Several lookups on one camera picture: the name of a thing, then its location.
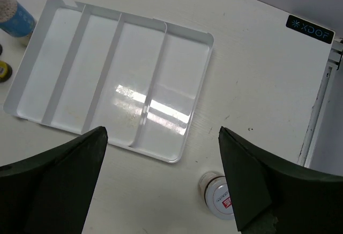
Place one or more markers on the white-lid chili sauce jar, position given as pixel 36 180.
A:
pixel 214 191

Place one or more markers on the aluminium table frame rail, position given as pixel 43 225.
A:
pixel 319 107

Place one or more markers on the small yellow-label bottle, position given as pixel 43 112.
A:
pixel 5 71

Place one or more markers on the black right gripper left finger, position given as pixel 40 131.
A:
pixel 51 192

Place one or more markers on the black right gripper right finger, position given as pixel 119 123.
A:
pixel 272 195

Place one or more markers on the blue-label pepper shaker far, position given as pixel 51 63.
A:
pixel 16 20

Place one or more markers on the black XDOF sticker right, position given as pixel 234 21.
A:
pixel 310 29

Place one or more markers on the white divided organizer tray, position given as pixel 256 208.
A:
pixel 87 66

